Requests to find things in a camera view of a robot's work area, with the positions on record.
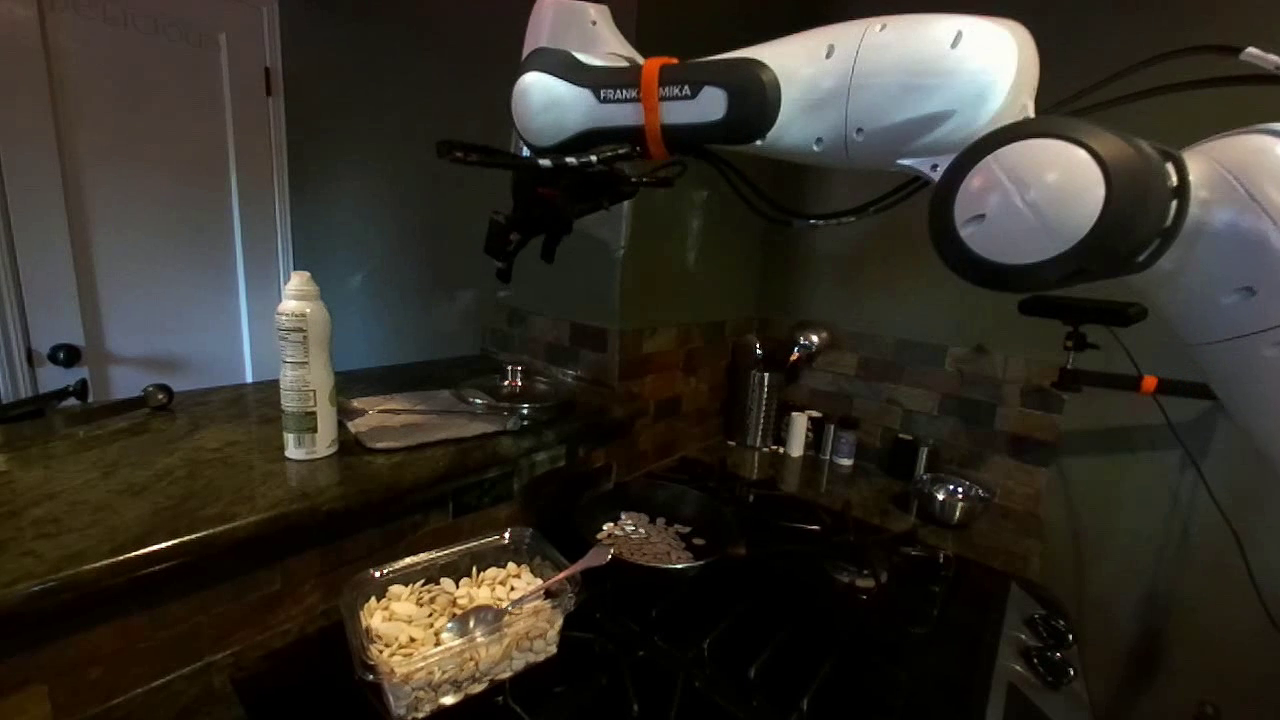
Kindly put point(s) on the black stove knob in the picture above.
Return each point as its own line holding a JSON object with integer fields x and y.
{"x": 1054, "y": 671}
{"x": 1054, "y": 630}

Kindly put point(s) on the black stereo camera on stand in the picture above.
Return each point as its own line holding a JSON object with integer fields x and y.
{"x": 1083, "y": 313}

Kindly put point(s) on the black frying pan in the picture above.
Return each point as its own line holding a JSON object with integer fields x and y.
{"x": 725, "y": 527}

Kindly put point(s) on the white door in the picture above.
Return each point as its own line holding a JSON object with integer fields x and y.
{"x": 163, "y": 185}

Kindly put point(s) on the dark shaker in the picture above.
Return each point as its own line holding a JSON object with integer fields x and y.
{"x": 847, "y": 440}

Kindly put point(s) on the black gas stove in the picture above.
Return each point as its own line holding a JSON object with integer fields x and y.
{"x": 803, "y": 626}

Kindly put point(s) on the metal ladle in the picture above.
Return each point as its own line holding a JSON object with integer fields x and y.
{"x": 805, "y": 346}

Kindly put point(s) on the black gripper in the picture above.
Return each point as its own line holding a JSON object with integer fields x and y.
{"x": 587, "y": 193}

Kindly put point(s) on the pale cloth on counter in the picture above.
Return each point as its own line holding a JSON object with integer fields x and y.
{"x": 420, "y": 421}

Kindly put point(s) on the clear drinking glass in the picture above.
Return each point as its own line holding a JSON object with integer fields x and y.
{"x": 514, "y": 381}

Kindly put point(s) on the white chopped food in pan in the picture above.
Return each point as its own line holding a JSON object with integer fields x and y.
{"x": 654, "y": 541}

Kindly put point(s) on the metal spoon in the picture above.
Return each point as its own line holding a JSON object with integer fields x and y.
{"x": 532, "y": 584}

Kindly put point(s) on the white plastic bottle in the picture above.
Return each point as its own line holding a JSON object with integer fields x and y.
{"x": 305, "y": 373}

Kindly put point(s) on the clear glass food container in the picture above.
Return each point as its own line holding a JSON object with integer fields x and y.
{"x": 386, "y": 682}

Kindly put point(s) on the pale pasta pile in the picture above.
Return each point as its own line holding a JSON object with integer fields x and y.
{"x": 442, "y": 633}

